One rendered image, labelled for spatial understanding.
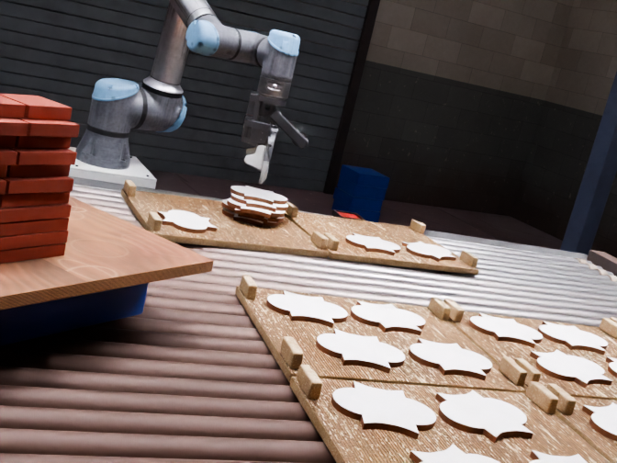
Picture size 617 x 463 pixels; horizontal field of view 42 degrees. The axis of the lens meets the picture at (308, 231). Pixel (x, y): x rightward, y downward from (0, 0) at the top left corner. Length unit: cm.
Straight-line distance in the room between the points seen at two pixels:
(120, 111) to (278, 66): 54
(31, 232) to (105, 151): 120
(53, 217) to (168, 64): 126
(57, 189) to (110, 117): 118
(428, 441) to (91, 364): 46
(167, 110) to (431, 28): 564
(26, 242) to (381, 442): 52
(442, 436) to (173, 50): 149
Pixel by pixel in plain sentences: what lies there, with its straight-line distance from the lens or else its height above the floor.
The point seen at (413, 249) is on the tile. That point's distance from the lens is 203.
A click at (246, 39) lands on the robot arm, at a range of 197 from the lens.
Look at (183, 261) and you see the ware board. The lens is 121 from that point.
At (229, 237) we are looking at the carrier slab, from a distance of 178.
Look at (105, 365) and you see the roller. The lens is 114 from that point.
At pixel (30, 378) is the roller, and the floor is 91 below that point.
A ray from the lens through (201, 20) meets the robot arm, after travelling 193.
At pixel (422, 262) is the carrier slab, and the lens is 197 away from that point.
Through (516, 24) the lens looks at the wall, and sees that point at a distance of 838.
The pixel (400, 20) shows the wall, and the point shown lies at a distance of 761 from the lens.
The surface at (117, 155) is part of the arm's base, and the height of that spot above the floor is 96.
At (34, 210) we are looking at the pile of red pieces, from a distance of 109.
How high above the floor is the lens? 141
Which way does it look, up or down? 14 degrees down
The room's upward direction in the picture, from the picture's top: 13 degrees clockwise
